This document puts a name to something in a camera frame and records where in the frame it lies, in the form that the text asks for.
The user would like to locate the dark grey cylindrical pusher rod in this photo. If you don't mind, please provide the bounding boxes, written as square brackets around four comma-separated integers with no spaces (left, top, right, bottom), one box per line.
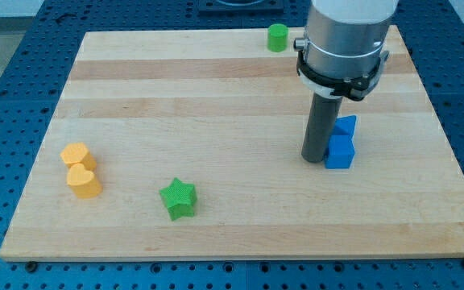
[301,93,342,163]

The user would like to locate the blue triangle block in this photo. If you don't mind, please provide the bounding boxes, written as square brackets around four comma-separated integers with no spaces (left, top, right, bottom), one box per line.
[332,115,357,139]

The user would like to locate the yellow heart block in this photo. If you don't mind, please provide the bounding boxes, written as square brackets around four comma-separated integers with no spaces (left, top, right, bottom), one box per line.
[66,164,102,199]

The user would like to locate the yellow hexagon block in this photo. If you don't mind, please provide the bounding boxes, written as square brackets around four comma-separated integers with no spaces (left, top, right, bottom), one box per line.
[60,143,97,171]

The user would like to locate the green cylinder block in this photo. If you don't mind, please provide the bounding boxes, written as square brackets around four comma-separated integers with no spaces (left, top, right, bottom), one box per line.
[267,23,288,52]

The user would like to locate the light wooden board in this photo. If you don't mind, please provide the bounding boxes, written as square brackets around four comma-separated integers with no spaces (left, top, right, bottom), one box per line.
[0,27,464,262]

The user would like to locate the blue cube block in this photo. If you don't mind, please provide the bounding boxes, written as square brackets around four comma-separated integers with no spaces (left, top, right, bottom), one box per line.
[325,135,355,169]

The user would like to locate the green star block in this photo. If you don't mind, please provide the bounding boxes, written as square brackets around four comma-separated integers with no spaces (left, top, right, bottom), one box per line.
[159,177,197,221]

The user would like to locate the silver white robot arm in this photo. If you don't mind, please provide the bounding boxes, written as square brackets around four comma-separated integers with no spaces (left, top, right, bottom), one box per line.
[294,0,398,102]

